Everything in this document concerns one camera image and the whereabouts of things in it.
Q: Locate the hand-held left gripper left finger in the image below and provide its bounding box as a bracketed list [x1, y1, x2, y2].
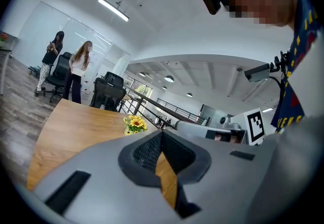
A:
[34, 129, 183, 224]

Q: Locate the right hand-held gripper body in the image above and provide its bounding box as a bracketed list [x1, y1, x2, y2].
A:
[205, 107, 266, 146]

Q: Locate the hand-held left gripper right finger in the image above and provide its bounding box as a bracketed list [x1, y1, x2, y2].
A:
[161, 129, 276, 216]

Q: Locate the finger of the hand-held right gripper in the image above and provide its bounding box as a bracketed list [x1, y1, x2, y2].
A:
[174, 120, 207, 138]

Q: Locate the flat white box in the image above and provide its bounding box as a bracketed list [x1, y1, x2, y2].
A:
[71, 66, 86, 77]

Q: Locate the person's right hand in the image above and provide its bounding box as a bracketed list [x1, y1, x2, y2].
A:
[214, 134, 241, 144]

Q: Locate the black mezzanine railing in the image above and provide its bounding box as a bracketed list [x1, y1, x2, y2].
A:
[156, 97, 201, 123]

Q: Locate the crowd of people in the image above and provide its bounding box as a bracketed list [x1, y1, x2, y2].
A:
[152, 116, 173, 129]

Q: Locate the person's navy printed shirt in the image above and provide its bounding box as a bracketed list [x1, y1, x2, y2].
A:
[270, 0, 324, 134]

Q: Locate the black balcony railing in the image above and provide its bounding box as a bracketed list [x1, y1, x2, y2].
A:
[118, 85, 206, 130]

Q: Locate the sunflower pot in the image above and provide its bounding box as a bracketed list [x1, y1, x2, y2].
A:
[123, 115, 148, 136]

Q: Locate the square wooden table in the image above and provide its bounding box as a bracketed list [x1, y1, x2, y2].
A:
[26, 98, 178, 210]

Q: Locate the black office chair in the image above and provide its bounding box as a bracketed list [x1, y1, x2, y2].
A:
[45, 51, 73, 103]
[89, 77, 127, 113]
[101, 71, 125, 89]

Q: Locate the dark equipment cart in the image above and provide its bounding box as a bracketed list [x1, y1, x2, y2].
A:
[28, 65, 42, 77]

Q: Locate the long ceiling light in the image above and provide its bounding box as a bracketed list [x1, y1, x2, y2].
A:
[98, 0, 130, 22]

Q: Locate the black desk with white legs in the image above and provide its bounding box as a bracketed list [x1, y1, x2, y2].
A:
[0, 47, 13, 96]

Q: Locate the grey chest camera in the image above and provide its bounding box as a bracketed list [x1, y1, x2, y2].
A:
[244, 50, 290, 83]

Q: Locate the black head camera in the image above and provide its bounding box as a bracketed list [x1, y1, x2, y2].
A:
[200, 0, 222, 16]

